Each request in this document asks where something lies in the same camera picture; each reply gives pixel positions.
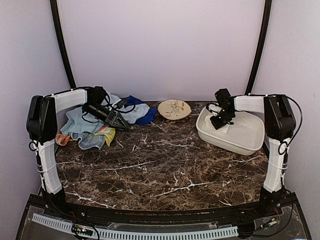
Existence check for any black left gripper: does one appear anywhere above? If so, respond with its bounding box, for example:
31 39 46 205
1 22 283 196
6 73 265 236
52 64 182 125
84 102 129 129

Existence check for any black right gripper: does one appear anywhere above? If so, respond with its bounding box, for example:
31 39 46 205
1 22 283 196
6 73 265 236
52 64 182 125
210 108 235 130

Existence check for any cream white towel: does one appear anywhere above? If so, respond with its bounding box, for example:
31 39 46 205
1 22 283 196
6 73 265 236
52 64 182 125
204 114 230 135

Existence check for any white plastic basin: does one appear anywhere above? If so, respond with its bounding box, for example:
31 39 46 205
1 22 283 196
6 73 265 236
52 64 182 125
196 108 265 156

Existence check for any light blue towel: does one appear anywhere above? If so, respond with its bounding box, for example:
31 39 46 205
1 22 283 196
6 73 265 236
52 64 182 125
118 95 150 125

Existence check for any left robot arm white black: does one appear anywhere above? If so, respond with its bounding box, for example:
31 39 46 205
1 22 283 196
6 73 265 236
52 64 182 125
26 86 129 218

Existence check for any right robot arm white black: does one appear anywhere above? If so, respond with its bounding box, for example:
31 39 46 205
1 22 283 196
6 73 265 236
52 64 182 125
210 88 303 217

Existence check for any yellow patterned towel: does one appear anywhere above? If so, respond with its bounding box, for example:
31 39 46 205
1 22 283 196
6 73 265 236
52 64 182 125
94 125 116 147

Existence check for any royal blue towel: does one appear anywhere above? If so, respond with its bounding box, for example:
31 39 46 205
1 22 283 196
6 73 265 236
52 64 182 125
122 95 157 126

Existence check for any blue grey towel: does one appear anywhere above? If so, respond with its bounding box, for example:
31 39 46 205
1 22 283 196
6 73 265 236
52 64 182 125
60 107 106 150

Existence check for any beige floral plate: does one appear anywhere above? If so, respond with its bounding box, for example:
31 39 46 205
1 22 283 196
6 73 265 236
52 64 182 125
157 99 192 121

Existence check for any orange patterned cloth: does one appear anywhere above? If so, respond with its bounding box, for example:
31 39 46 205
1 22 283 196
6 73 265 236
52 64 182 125
55 133 74 146

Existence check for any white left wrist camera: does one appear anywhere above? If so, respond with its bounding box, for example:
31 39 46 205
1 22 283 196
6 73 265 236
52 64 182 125
112 99 128 109

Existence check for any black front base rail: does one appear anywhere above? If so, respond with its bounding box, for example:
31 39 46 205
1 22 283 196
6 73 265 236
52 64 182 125
29 193 298 227

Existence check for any white slotted cable duct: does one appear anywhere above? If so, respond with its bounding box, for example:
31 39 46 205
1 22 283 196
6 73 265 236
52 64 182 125
31 213 239 240

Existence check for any right black frame post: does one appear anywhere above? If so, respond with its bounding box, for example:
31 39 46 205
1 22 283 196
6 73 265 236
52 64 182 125
244 0 273 95

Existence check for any black frame post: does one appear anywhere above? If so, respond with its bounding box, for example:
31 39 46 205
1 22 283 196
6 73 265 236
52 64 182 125
244 0 273 95
49 0 77 89

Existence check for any left black frame post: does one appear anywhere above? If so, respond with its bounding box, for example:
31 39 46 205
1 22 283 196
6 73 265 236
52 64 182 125
49 0 77 89

